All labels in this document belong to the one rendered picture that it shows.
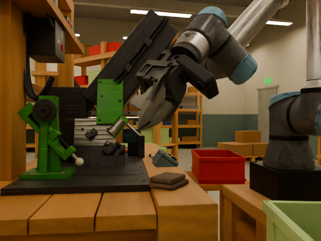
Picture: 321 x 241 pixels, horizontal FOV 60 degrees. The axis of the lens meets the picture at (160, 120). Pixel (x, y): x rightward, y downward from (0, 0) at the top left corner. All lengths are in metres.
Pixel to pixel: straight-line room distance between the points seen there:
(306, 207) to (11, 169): 0.91
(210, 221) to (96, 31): 10.07
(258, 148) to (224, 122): 3.89
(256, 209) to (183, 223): 0.26
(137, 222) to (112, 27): 10.11
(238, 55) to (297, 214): 0.37
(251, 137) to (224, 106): 3.59
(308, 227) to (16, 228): 0.57
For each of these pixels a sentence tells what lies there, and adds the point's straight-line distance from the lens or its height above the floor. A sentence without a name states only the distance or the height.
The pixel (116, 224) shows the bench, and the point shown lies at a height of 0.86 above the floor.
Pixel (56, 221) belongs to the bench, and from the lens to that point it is 0.68.
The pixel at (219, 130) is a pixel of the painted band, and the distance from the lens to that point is 11.09.
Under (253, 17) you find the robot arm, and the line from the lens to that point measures 0.89.
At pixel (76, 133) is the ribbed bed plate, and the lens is 1.25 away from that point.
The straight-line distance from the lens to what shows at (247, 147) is 7.28.
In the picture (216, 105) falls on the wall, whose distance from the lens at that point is 11.03.
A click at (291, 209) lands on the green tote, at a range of 0.51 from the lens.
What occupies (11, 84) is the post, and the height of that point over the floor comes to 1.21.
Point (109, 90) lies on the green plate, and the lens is 1.28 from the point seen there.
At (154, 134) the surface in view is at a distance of 3.75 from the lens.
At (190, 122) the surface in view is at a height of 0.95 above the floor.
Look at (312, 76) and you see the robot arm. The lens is 0.85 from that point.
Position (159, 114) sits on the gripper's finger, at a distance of 0.53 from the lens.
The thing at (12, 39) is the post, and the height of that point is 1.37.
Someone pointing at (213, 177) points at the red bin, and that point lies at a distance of 1.29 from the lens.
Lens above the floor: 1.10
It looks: level
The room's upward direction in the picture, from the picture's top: straight up
